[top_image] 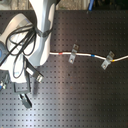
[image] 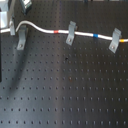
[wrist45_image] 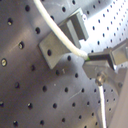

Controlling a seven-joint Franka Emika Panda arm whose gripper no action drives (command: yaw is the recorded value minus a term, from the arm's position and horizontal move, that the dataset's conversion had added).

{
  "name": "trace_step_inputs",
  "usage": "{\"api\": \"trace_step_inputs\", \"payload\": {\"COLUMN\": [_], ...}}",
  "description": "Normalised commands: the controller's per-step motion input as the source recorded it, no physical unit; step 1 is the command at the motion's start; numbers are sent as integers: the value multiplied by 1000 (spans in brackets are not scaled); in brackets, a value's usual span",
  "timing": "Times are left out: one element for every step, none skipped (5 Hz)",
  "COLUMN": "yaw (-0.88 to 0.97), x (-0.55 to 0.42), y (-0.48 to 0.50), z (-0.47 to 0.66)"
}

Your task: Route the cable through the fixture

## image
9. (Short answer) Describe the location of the grey cable clip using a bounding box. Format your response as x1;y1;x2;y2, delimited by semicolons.
109;28;121;53
17;26;28;50
66;21;77;45

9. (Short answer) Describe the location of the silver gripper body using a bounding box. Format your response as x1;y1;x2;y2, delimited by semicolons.
0;0;12;29

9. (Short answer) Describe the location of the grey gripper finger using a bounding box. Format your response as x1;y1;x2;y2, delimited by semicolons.
9;20;15;36

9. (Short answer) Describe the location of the right grey cable clip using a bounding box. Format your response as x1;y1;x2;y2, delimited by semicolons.
109;28;121;53

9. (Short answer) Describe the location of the white cable with coloured bands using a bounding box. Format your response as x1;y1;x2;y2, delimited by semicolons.
0;20;128;43

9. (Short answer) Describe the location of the left grey cable clip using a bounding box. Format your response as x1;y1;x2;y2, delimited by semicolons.
17;26;28;50

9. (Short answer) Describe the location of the metal object at top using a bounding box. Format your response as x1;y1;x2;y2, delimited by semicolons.
20;0;32;14

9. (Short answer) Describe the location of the middle grey cable clip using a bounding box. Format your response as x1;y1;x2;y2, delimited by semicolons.
66;21;77;45

